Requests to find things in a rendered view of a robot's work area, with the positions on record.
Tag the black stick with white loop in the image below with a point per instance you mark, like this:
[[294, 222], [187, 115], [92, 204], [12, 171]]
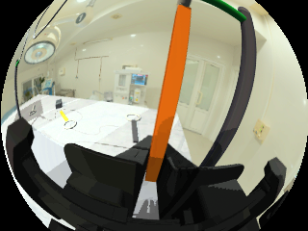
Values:
[[134, 129]]

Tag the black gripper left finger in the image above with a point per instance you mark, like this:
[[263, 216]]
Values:
[[123, 171]]

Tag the orange handle with metal loop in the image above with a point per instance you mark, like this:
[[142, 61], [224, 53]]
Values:
[[170, 92]]

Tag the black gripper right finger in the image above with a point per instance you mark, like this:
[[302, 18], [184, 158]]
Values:
[[178, 178]]

